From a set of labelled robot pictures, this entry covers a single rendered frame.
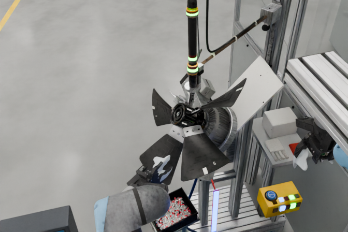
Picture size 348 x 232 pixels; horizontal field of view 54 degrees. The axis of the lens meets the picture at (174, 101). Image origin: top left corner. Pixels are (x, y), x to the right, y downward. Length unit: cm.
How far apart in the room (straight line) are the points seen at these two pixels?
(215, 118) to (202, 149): 22
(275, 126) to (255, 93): 34
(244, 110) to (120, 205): 92
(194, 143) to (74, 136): 200
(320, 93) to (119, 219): 70
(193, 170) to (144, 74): 258
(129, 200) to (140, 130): 228
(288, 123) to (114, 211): 127
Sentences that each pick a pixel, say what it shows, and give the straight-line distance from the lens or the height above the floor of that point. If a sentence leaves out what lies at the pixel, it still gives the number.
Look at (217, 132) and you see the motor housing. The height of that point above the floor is 114.
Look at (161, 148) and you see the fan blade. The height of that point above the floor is 105.
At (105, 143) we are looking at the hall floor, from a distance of 327.
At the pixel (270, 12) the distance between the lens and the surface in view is 180.
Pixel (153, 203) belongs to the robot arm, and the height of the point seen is 147.
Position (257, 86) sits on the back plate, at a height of 128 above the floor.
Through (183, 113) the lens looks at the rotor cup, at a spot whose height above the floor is 124.
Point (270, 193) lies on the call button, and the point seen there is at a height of 108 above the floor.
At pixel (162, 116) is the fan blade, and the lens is 193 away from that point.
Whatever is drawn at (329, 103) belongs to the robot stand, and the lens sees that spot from 56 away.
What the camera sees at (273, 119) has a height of 97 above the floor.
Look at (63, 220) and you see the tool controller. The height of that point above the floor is 125.
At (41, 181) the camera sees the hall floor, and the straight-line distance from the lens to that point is 318.
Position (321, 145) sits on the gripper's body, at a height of 162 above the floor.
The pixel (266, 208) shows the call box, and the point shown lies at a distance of 158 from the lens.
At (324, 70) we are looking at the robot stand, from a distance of 63.
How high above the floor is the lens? 238
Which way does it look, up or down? 42 degrees down
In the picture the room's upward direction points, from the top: 3 degrees counter-clockwise
